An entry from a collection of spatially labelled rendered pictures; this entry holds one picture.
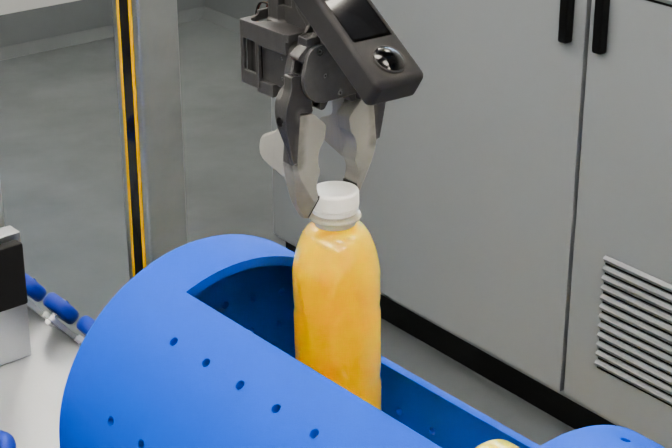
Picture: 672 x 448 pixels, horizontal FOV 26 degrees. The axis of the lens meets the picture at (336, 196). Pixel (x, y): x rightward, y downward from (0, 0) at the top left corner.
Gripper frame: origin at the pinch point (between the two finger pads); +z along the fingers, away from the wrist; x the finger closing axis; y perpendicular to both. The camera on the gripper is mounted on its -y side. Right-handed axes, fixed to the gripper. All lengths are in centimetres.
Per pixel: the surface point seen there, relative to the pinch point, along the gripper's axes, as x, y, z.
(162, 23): -27, 66, 6
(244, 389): 14.6, -7.4, 8.5
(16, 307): 3, 52, 30
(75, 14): -218, 425, 121
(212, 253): 6.5, 7.8, 5.8
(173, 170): -28, 66, 26
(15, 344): 3, 52, 35
